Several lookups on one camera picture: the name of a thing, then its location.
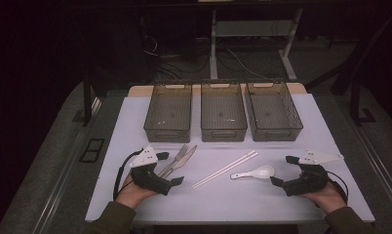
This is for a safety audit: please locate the metal floor rail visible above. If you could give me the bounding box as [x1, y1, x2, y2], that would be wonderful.
[31, 97, 102, 234]
[343, 116, 392, 209]

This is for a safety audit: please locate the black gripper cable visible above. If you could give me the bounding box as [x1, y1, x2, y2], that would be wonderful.
[325, 170, 349, 206]
[112, 148, 143, 201]

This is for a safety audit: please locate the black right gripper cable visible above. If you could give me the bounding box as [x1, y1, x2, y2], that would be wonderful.
[325, 170, 349, 206]

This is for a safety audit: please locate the white metal table frame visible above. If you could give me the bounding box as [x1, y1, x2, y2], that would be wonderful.
[209, 8, 304, 82]

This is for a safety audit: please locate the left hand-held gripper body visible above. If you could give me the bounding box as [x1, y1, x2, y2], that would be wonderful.
[129, 144, 173, 197]

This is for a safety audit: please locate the transparent brown plastic bin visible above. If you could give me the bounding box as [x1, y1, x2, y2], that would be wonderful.
[246, 79, 304, 142]
[200, 80, 249, 143]
[142, 81, 193, 144]

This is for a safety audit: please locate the white table mat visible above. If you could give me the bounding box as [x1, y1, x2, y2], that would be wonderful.
[85, 93, 376, 223]

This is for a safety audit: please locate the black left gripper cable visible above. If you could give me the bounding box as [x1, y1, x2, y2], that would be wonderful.
[112, 148, 143, 201]

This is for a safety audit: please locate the tangle of black cables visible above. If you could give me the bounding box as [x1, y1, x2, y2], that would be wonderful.
[141, 32, 212, 81]

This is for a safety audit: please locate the black metal stand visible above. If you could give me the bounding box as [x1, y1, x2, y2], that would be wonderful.
[71, 67, 102, 128]
[330, 9, 392, 127]

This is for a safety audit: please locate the person's right hand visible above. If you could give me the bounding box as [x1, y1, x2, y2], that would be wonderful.
[297, 181, 347, 215]

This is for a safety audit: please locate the metal fork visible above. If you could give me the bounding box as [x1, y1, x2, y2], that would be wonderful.
[157, 144, 189, 178]

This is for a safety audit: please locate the white ceramic spoon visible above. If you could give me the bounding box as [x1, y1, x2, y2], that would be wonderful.
[229, 165, 276, 180]

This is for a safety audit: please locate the person's left hand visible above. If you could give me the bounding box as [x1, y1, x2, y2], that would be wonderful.
[115, 174, 158, 210]

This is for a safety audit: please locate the white floor cable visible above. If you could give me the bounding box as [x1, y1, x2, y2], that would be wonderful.
[224, 47, 268, 80]

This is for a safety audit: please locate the metal serrated knife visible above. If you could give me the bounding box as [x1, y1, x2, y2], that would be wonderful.
[160, 144, 198, 179]

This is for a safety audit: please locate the white chopstick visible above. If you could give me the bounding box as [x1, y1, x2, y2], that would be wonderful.
[193, 152, 259, 189]
[192, 149, 256, 187]

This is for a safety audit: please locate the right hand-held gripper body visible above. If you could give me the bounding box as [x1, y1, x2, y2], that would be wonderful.
[282, 148, 345, 198]

